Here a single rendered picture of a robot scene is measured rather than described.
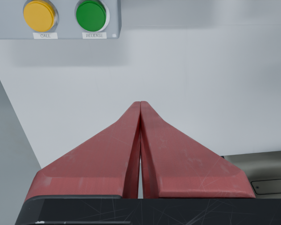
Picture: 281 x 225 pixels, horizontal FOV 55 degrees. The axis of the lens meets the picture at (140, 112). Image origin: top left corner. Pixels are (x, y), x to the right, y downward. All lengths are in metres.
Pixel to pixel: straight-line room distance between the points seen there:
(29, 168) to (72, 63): 1.59
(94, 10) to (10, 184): 1.97
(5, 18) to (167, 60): 0.28
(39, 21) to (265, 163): 0.67
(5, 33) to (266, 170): 0.71
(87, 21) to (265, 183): 0.65
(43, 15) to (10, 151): 1.67
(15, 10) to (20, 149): 1.60
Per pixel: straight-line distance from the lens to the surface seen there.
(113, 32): 0.40
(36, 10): 0.40
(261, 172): 0.84
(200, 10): 0.50
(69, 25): 0.41
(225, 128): 0.63
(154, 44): 0.51
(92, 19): 0.39
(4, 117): 1.84
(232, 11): 0.52
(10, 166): 2.12
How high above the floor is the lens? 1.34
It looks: 56 degrees down
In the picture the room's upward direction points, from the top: 179 degrees counter-clockwise
